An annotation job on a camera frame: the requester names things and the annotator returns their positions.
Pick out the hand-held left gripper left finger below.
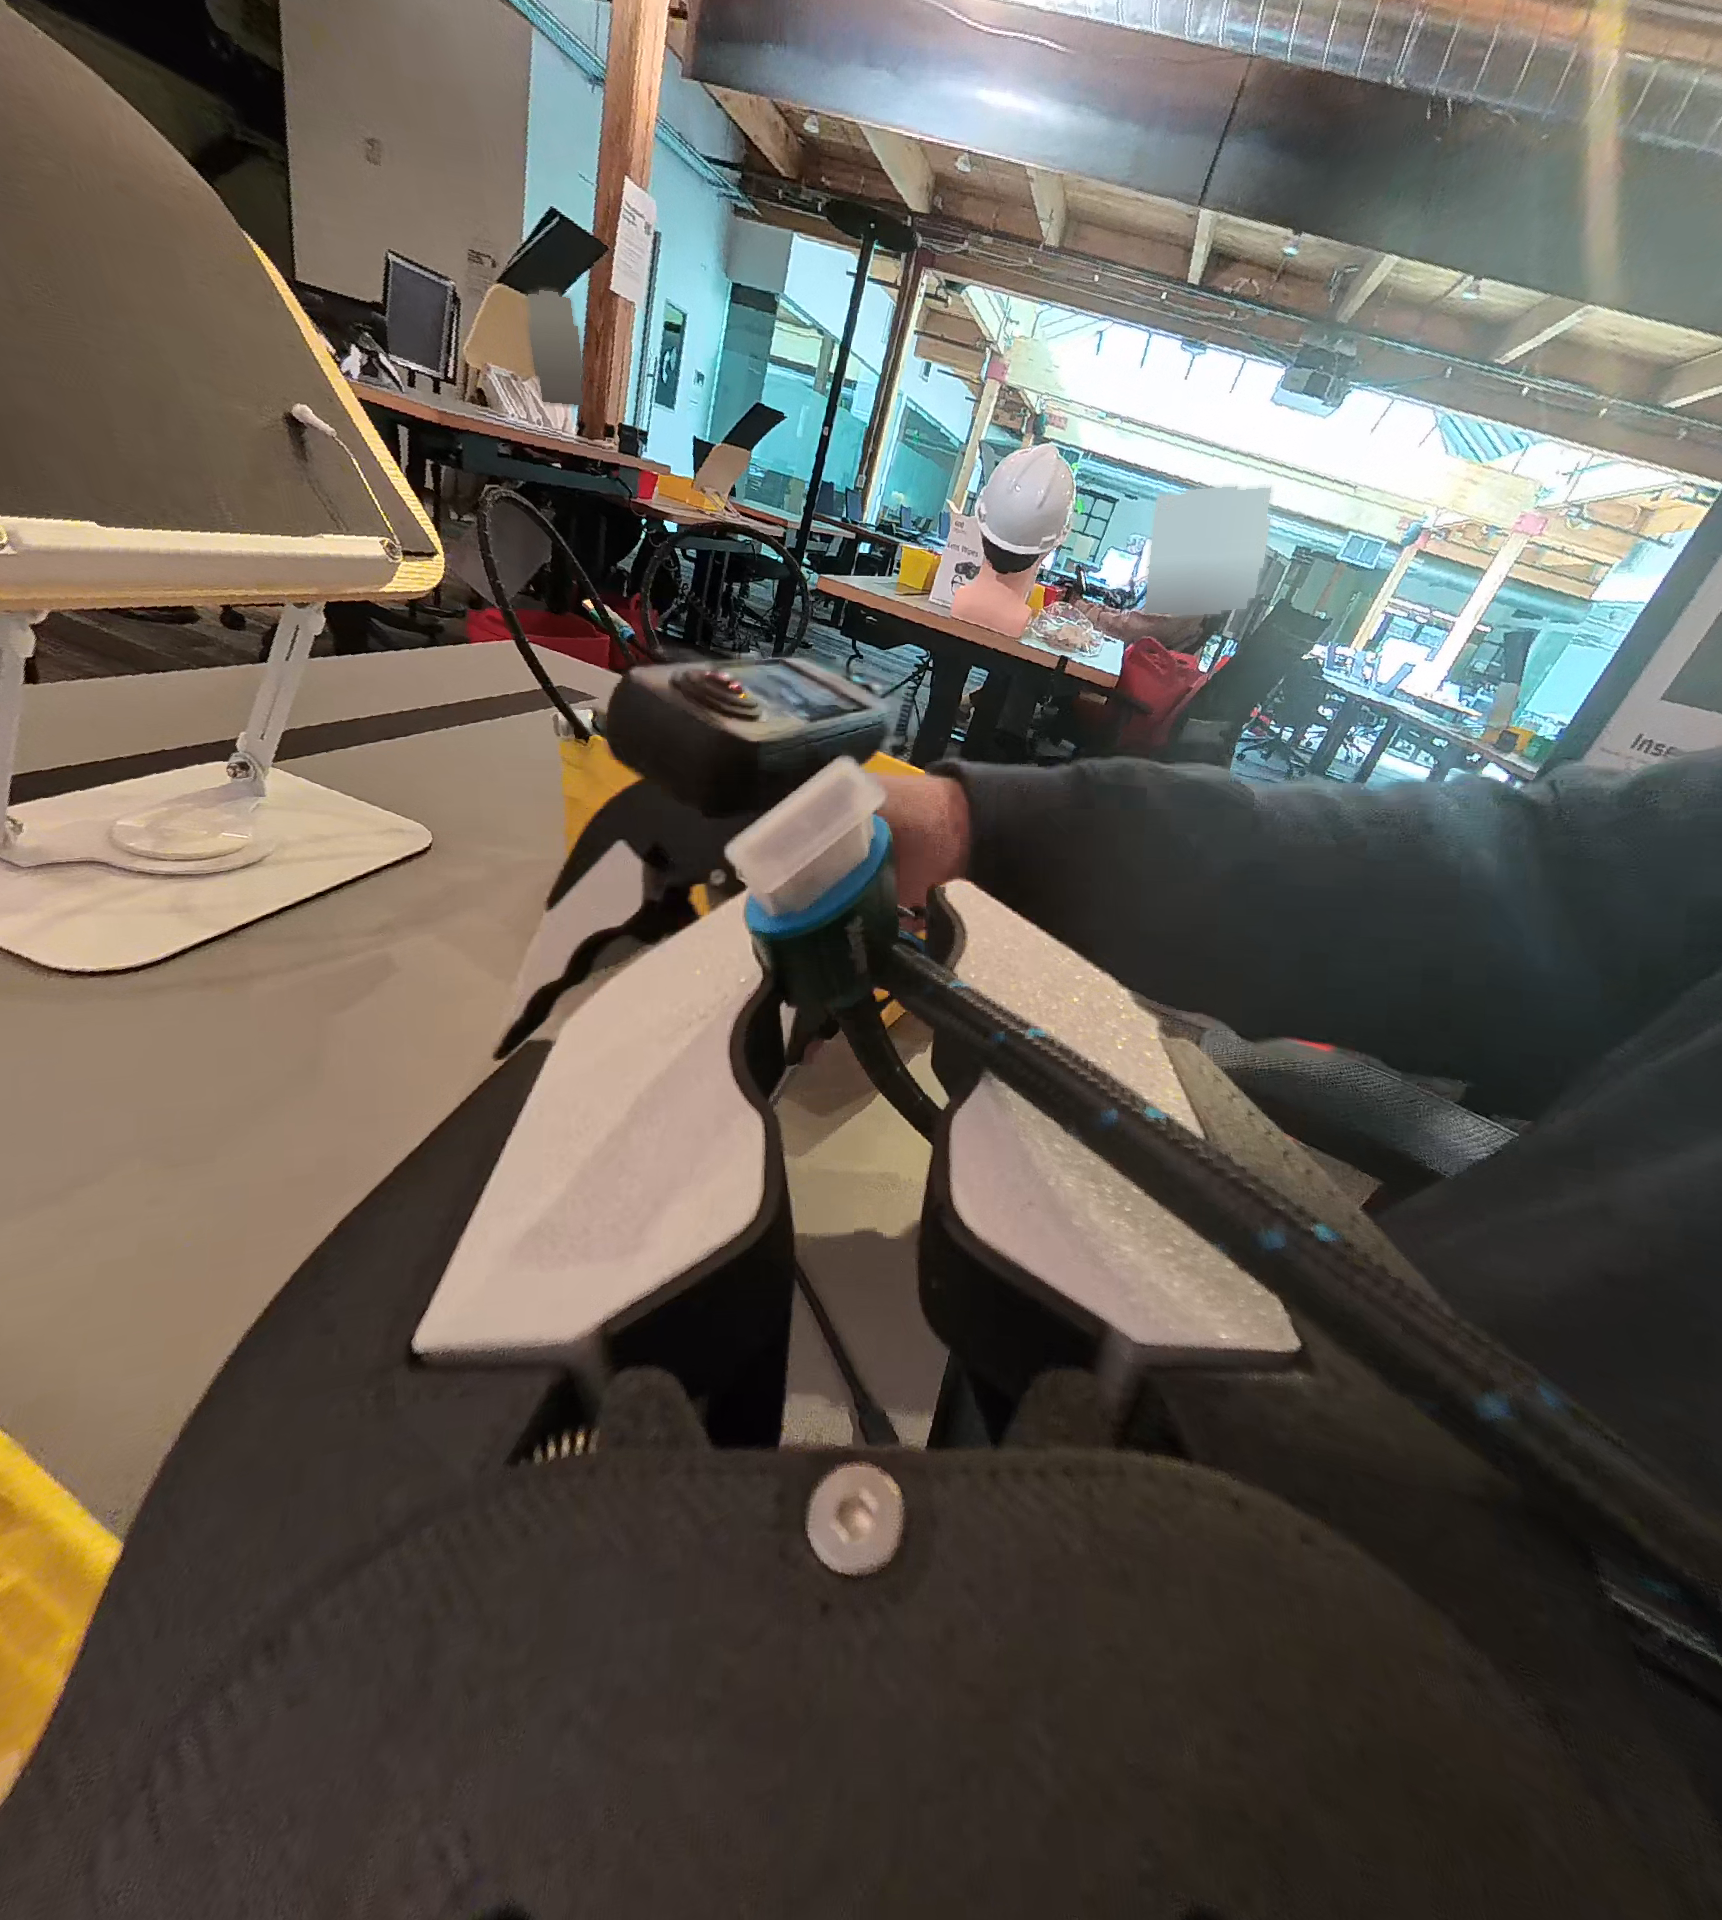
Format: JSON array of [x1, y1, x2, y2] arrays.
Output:
[[411, 899, 792, 1379]]

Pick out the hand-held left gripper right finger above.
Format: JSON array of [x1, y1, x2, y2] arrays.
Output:
[[924, 881, 1309, 1379]]

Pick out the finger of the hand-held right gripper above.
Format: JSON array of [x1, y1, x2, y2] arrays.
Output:
[[497, 844, 727, 1061]]

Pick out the black braided green-plug HDMI cable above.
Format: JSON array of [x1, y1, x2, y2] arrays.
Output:
[[723, 754, 1722, 1763]]

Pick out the person's right forearm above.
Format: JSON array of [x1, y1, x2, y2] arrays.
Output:
[[937, 715, 1722, 1123]]

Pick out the person's right hand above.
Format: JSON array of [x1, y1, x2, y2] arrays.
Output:
[[877, 767, 978, 919]]

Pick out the red bins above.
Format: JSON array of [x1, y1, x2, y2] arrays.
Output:
[[463, 604, 620, 677]]

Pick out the light wood table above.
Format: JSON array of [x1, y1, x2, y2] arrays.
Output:
[[813, 569, 1127, 782]]

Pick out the black tape strip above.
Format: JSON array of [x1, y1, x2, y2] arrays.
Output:
[[0, 682, 609, 834]]

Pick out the mannequin head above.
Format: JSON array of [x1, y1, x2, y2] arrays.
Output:
[[948, 532, 1063, 624]]

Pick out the black floor lamp pole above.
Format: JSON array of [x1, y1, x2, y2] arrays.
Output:
[[799, 197, 926, 580]]

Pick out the white hard hat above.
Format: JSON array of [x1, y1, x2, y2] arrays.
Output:
[[972, 439, 1081, 558]]

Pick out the wooden desk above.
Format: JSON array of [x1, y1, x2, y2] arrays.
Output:
[[351, 373, 669, 497]]

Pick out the white folding stand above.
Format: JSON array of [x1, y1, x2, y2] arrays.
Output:
[[0, 515, 437, 978]]

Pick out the red chair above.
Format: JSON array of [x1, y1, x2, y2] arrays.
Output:
[[1112, 633, 1216, 760]]

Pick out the computer monitor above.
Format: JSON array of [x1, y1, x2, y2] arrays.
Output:
[[380, 249, 467, 384]]

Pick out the ceiling projector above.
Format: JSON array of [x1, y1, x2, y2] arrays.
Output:
[[1273, 336, 1362, 414]]

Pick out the dark board with wooden edge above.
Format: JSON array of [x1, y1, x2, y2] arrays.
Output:
[[0, 0, 446, 617]]

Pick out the black looped cable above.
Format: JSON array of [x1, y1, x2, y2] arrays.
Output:
[[474, 484, 617, 743]]

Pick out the wooden post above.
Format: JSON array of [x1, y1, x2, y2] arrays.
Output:
[[581, 0, 676, 443]]

